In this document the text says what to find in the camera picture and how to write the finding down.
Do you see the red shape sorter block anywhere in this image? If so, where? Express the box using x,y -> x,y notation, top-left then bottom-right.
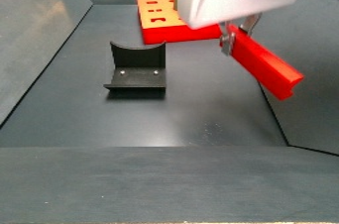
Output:
136,0 -> 221,45

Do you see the black curved fixture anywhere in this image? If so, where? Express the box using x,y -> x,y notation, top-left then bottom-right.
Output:
104,42 -> 167,89

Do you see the red arch object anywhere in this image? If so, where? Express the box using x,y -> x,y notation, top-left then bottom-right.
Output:
231,24 -> 303,100

